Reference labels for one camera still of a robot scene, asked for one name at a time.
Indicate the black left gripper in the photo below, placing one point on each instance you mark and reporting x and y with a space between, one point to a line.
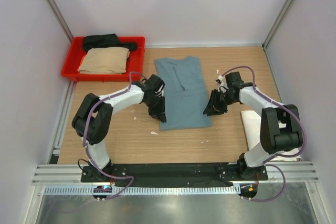
159 114

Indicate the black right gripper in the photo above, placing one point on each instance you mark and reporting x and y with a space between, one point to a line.
213 107

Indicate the blue t-shirt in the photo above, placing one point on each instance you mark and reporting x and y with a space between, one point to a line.
185 93

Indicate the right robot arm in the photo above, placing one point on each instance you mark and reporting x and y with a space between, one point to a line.
281 130

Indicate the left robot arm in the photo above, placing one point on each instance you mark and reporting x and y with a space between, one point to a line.
92 120

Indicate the white folded t-shirt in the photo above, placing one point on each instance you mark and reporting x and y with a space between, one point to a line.
251 123

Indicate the red plastic bin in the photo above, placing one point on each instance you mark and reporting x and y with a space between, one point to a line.
76 53

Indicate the beige folded t-shirt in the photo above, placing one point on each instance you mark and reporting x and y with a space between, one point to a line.
112 60

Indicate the black t-shirt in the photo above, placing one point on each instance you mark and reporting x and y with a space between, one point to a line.
106 41

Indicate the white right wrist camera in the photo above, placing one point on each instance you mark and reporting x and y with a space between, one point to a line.
222 85

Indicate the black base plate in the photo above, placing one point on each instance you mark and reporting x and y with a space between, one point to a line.
226 172

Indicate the slotted cable duct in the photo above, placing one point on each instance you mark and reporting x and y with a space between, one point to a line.
137 191

